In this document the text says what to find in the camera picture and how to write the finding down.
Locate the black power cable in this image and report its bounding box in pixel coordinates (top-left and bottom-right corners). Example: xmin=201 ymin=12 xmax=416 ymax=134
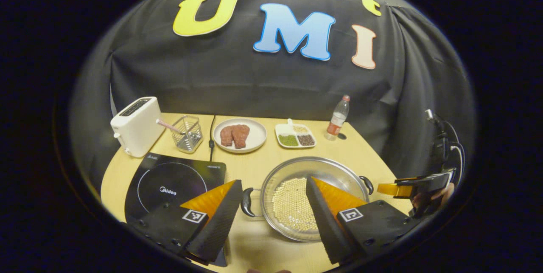
xmin=208 ymin=115 xmax=217 ymax=162

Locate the clear plastic water bottle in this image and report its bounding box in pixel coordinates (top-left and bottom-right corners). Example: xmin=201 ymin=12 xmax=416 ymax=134
xmin=325 ymin=95 xmax=351 ymax=141

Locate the pink striped straw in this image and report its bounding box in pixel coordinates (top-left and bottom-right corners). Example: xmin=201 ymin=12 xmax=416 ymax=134
xmin=156 ymin=119 xmax=184 ymax=135

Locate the steel pot with black handles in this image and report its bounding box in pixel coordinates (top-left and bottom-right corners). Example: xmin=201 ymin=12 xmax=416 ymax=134
xmin=241 ymin=156 xmax=375 ymax=243

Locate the wire mesh basket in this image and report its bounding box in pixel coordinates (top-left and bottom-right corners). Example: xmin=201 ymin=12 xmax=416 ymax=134
xmin=171 ymin=115 xmax=204 ymax=154

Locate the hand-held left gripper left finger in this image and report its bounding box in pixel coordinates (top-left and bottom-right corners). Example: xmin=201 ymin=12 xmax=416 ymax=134
xmin=127 ymin=180 xmax=244 ymax=265

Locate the white round plate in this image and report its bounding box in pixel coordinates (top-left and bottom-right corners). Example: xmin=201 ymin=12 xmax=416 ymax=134
xmin=213 ymin=118 xmax=268 ymax=154

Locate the white toaster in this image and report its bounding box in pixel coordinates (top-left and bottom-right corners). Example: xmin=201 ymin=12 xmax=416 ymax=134
xmin=110 ymin=96 xmax=166 ymax=158

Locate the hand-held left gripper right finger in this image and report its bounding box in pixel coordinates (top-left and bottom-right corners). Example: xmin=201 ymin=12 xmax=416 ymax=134
xmin=305 ymin=177 xmax=414 ymax=265

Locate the pile of soybeans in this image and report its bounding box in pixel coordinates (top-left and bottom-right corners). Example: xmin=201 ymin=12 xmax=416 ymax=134
xmin=271 ymin=177 xmax=323 ymax=232

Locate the white divided dish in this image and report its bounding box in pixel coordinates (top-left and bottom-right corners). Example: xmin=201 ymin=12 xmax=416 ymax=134
xmin=275 ymin=118 xmax=316 ymax=149

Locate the black induction cooktop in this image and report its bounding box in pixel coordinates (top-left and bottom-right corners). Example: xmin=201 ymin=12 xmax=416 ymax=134
xmin=124 ymin=152 xmax=227 ymax=267

